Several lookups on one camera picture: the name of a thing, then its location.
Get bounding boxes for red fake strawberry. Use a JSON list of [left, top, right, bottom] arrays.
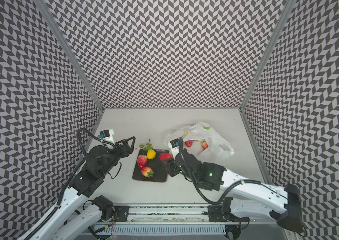
[[137, 155, 148, 169]]

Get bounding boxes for peach fake apple green leaf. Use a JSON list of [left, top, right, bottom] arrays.
[[141, 167, 154, 179]]

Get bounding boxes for yellow fake pear with leaves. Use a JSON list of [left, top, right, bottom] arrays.
[[139, 140, 156, 160]]

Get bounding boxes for dark red fake fruit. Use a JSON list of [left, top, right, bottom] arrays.
[[185, 140, 193, 148]]

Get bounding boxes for red yellow fake apple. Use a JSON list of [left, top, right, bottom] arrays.
[[201, 141, 209, 150]]

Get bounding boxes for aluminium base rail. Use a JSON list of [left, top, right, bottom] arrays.
[[91, 203, 293, 226]]

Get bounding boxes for aluminium corner post left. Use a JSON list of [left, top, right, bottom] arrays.
[[33, 0, 104, 112]]

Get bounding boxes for white plastic bag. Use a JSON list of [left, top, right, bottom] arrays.
[[164, 122, 234, 164]]

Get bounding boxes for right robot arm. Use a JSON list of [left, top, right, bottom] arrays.
[[164, 138, 306, 234]]

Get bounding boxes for aluminium corner post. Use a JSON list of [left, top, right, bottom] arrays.
[[33, 0, 104, 112], [239, 0, 297, 112]]

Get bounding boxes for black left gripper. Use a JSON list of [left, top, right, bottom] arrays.
[[98, 136, 136, 178]]

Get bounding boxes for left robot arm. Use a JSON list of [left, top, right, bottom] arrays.
[[20, 130, 136, 240]]

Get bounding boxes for black tray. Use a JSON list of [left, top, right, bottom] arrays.
[[132, 149, 170, 183]]

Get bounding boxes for aluminium corner post right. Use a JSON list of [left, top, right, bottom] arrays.
[[239, 0, 297, 112]]

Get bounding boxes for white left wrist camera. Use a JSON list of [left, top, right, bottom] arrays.
[[98, 129, 114, 144]]

